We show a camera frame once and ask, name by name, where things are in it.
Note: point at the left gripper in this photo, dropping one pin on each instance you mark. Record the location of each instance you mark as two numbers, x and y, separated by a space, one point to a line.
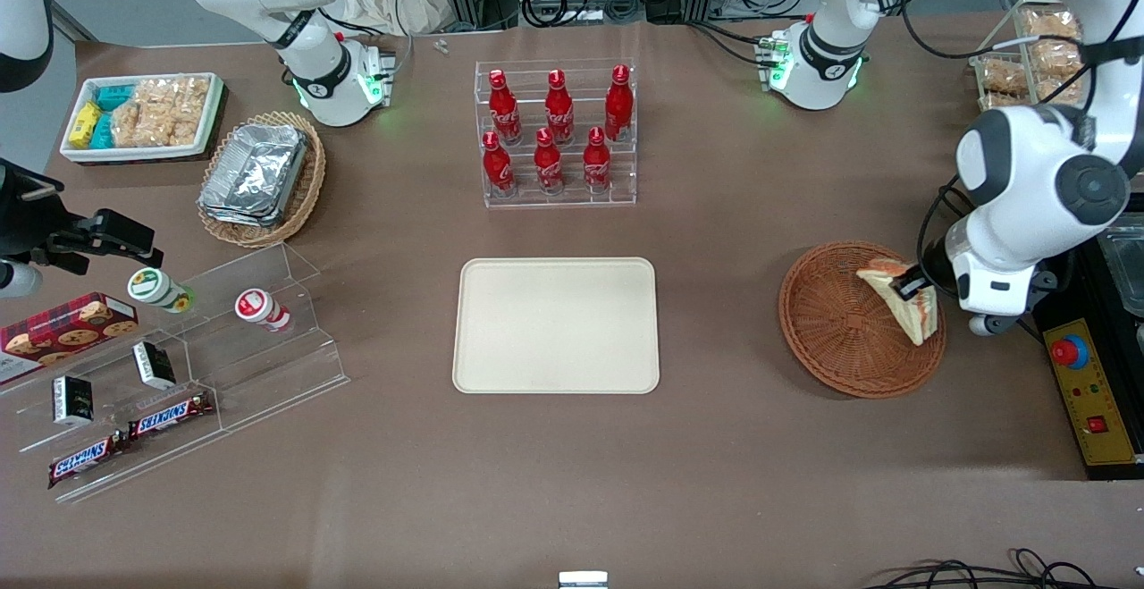
932 264

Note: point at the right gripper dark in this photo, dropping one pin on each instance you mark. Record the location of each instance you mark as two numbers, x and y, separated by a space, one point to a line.
20 214

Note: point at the triangle sandwich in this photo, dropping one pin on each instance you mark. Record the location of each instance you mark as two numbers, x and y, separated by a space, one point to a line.
903 312

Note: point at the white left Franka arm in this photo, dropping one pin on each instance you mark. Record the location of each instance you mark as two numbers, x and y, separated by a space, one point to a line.
1019 169

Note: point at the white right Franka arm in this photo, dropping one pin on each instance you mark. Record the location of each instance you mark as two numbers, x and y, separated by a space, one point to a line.
313 53

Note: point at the brown round wicker basket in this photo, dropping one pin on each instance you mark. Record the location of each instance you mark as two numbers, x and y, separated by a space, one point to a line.
831 330

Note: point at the light oval wicker basket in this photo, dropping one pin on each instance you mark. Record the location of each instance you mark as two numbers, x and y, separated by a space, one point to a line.
315 178

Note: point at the cream plastic tray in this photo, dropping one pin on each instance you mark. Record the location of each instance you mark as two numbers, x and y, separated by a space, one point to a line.
554 325

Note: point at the green capped yogurt bottle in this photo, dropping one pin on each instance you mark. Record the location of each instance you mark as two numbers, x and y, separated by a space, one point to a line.
159 290

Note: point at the red plaid cookie box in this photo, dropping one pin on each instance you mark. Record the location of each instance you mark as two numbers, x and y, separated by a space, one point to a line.
63 330

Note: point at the white rectangular snack bin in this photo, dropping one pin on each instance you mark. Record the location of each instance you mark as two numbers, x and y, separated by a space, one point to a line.
134 154

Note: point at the teal snack pack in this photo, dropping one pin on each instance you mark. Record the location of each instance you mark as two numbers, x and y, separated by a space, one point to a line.
114 96
102 131

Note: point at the yellow snack pack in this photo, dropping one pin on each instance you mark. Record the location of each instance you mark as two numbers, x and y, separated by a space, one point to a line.
85 124

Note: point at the small black carton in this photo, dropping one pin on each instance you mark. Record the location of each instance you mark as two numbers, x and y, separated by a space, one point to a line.
73 399
154 366

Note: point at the bagged rice crackers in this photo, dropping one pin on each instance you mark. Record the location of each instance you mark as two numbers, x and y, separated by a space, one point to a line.
174 97
1053 24
1056 60
147 129
1003 76

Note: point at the aluminium foil container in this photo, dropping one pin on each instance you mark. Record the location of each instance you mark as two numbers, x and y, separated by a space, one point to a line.
232 219
255 169

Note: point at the red capped yogurt bottle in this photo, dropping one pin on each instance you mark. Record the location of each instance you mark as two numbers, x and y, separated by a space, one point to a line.
261 308

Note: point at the Snickers chocolate bar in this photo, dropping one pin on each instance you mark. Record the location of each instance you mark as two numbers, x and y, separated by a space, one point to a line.
170 415
82 462

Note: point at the metal rectangular container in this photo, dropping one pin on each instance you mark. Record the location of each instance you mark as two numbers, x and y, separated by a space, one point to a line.
1124 267

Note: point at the yellow control box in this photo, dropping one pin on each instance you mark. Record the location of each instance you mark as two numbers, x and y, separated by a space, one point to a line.
1095 392

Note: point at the clear acrylic stepped shelf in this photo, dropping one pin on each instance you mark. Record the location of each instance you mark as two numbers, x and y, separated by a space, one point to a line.
268 366

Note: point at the red cola bottle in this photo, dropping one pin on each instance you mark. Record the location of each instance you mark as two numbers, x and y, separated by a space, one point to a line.
559 111
505 111
498 169
596 164
618 106
548 164

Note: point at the clear acrylic bottle rack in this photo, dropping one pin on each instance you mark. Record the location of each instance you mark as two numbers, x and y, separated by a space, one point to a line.
572 200

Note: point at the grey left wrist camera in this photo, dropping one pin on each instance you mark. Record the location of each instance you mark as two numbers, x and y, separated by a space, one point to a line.
988 324

